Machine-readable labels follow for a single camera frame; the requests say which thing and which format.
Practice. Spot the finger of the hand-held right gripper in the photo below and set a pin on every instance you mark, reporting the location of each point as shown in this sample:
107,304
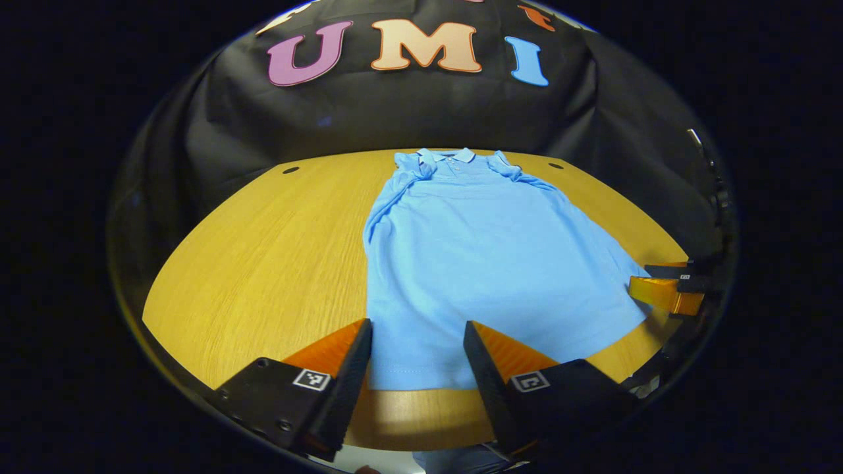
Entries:
668,270
665,294

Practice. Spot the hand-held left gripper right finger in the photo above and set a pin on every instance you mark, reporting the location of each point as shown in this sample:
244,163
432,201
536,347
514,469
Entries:
490,388

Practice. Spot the light blue polo T-shirt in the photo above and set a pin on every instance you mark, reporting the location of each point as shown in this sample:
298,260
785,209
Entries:
487,263

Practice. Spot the black backdrop cloth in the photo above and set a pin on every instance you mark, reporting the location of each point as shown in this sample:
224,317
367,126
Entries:
428,112

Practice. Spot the person's clothing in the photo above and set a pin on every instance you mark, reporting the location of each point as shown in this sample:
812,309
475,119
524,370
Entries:
461,461

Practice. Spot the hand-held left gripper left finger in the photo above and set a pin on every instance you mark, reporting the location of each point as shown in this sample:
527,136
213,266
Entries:
346,395

